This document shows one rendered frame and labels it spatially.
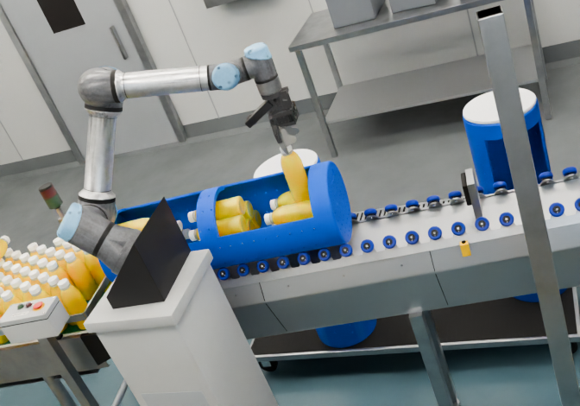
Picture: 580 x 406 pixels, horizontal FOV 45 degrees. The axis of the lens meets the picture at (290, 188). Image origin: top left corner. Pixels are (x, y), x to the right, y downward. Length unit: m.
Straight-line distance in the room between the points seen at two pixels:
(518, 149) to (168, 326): 1.09
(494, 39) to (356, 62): 4.08
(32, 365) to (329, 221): 1.33
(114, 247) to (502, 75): 1.19
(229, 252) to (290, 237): 0.23
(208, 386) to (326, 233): 0.60
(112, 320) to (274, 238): 0.57
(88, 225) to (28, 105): 5.15
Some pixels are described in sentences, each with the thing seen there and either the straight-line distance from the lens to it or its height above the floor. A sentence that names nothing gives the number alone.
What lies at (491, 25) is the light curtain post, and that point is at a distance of 1.74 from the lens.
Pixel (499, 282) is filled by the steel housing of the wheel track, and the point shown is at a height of 0.72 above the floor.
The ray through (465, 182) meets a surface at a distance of 2.30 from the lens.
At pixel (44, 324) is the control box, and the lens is 2.58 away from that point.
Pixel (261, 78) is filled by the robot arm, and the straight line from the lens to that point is 2.17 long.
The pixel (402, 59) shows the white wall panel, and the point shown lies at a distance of 5.72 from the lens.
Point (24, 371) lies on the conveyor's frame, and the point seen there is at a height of 0.78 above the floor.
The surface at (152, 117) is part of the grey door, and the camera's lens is 6.57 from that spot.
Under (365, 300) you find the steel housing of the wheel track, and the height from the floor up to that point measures 0.75.
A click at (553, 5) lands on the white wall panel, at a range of 5.55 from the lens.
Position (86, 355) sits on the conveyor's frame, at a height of 0.81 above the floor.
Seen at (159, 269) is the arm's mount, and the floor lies 1.23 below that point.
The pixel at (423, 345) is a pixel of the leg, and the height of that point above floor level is 0.49.
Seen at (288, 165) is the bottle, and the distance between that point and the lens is 2.29.
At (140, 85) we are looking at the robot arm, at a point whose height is 1.73.
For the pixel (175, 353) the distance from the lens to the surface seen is 2.21.
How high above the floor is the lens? 2.25
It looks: 27 degrees down
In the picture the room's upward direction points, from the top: 21 degrees counter-clockwise
